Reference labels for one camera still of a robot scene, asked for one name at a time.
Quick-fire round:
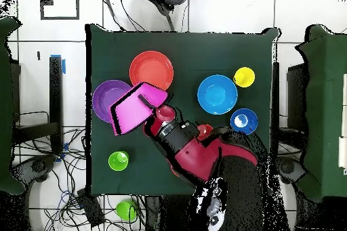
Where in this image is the dark green tablecloth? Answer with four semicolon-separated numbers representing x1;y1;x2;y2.
85;23;280;197

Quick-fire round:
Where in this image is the tangle of floor cables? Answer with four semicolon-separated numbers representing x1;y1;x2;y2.
13;126;147;231

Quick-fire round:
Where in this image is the purple plastic bowl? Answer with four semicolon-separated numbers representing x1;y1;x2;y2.
91;79;133;123

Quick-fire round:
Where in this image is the lemon yellow plastic cup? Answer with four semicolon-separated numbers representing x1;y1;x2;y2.
233;66;256;89

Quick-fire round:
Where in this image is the blue tape strip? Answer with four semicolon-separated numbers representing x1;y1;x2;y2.
50;54;66;75

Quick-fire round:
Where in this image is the small dark blue bowl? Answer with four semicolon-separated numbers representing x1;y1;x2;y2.
230;108;259;136

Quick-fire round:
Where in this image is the black stand frame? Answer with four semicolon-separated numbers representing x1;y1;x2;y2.
271;61;308;134
12;56;64;154

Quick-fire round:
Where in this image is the black square frame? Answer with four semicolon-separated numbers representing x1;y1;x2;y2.
39;0;80;21

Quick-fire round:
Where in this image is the green bowl on floor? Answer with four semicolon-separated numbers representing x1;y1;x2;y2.
115;200;138;222

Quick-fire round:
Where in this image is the green plastic cup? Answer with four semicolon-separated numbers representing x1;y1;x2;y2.
108;150;130;172

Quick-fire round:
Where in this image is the light blue plastic bowl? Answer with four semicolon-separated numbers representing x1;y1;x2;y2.
197;74;239;116

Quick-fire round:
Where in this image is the black power strip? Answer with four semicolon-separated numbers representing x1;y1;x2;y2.
76;189;106;228

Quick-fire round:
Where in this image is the pink plastic bowl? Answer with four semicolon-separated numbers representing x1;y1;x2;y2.
109;81;169;136

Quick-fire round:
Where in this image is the green cloth side table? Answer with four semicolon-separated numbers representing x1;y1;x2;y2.
295;24;347;203
0;16;26;195

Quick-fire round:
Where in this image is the large shallow orange bowl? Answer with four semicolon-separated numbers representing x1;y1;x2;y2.
129;50;175;92

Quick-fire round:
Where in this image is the grey chair base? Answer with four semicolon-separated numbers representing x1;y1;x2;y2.
273;156;307;184

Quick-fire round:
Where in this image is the black chair base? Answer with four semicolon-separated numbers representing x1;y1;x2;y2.
10;154;56;188

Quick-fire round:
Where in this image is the red-orange plastic cup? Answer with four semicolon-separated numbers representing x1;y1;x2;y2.
197;124;214;142

